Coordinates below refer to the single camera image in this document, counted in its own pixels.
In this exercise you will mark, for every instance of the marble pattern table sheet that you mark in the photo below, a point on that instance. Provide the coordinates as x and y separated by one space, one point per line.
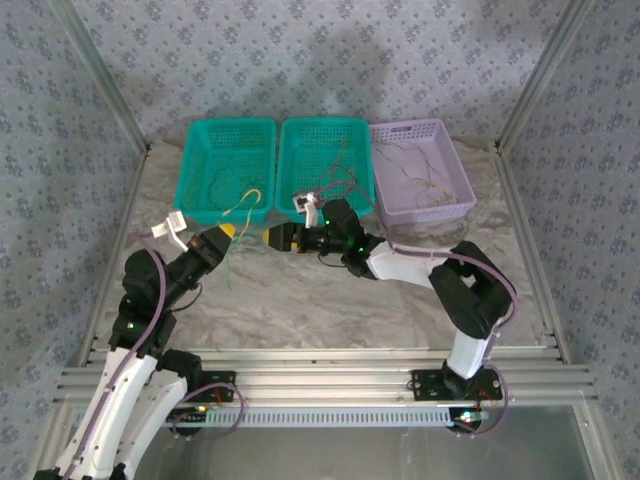
300 310

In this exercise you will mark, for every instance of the aluminium front rail beam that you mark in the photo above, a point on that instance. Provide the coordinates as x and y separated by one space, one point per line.
325 380

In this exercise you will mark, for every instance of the teal plastic basket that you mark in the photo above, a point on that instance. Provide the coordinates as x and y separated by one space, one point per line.
210 150
310 160

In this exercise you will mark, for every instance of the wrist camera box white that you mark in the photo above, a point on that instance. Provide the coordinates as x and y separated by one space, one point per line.
310 212
175 220

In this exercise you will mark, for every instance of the black circuit board with LED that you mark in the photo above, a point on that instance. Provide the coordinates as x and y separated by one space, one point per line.
190 419
467 417

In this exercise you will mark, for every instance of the purple plastic basket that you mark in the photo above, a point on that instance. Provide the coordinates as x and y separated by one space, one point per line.
450 150

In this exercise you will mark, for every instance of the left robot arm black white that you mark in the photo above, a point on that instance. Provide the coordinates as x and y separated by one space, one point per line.
160 400

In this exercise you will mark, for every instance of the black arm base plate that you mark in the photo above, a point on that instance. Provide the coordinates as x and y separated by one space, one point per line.
425 385
222 395

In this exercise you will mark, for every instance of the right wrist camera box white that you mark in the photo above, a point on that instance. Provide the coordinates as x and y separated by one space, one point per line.
310 212

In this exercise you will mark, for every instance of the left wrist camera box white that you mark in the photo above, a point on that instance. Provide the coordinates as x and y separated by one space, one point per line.
175 220

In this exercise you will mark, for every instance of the aluminium frame post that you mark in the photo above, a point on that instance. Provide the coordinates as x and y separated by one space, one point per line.
542 75
105 75

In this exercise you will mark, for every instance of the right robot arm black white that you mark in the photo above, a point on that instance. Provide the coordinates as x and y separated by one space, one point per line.
400 265

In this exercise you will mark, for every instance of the aluminium side rail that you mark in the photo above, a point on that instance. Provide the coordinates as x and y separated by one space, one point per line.
515 200
125 215

